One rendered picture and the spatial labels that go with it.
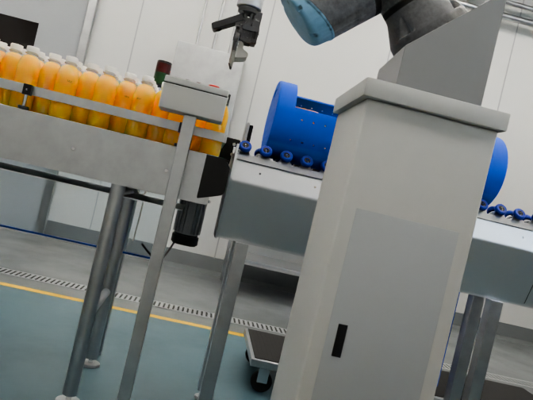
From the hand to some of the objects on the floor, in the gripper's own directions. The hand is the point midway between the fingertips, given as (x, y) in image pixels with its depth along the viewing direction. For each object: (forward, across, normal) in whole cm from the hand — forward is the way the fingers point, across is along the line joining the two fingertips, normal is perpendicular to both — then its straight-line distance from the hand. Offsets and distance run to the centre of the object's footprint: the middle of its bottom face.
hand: (229, 63), depth 208 cm
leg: (+123, +16, -117) cm, 171 cm away
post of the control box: (+123, -20, +8) cm, 125 cm away
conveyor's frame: (+123, +10, +74) cm, 144 cm away
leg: (+123, +2, -117) cm, 170 cm away
